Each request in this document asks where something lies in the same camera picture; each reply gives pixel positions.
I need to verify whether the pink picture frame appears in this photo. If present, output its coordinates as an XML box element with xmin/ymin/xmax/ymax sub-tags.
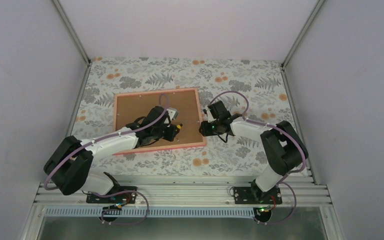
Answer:
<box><xmin>113</xmin><ymin>87</ymin><xmax>207</xmax><ymax>156</ymax></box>

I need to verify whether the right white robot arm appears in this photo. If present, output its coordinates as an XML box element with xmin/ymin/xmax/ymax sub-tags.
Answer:
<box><xmin>199</xmin><ymin>100</ymin><xmax>309</xmax><ymax>204</ymax></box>

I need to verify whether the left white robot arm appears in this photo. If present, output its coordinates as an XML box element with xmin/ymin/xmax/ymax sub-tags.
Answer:
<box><xmin>43</xmin><ymin>106</ymin><xmax>182</xmax><ymax>203</ymax></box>

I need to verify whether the floral patterned table mat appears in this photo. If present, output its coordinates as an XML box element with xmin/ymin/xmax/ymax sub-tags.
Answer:
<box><xmin>72</xmin><ymin>57</ymin><xmax>293</xmax><ymax>176</ymax></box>

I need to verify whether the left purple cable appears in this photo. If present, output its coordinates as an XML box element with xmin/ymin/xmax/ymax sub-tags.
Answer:
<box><xmin>42</xmin><ymin>93</ymin><xmax>170</xmax><ymax>226</ymax></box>

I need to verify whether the purple cable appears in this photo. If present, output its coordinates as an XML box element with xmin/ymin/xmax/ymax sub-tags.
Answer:
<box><xmin>42</xmin><ymin>93</ymin><xmax>170</xmax><ymax>226</ymax></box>
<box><xmin>207</xmin><ymin>91</ymin><xmax>309</xmax><ymax>226</ymax></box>

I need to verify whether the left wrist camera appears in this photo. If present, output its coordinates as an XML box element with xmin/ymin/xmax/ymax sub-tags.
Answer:
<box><xmin>167</xmin><ymin>107</ymin><xmax>179</xmax><ymax>121</ymax></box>

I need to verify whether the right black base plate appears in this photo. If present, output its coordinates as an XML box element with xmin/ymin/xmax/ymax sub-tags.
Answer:
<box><xmin>231</xmin><ymin>186</ymin><xmax>283</xmax><ymax>205</ymax></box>

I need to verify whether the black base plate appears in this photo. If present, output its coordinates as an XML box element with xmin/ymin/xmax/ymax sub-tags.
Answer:
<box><xmin>231</xmin><ymin>186</ymin><xmax>283</xmax><ymax>205</ymax></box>
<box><xmin>86</xmin><ymin>186</ymin><xmax>138</xmax><ymax>205</ymax></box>

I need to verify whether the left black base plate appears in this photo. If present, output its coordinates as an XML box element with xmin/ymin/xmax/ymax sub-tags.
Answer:
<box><xmin>86</xmin><ymin>186</ymin><xmax>138</xmax><ymax>205</ymax></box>

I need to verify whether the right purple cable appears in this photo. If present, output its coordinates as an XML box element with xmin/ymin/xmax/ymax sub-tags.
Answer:
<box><xmin>207</xmin><ymin>91</ymin><xmax>309</xmax><ymax>226</ymax></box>

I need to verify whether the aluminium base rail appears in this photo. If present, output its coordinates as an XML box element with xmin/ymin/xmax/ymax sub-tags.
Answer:
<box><xmin>33</xmin><ymin>176</ymin><xmax>332</xmax><ymax>219</ymax></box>

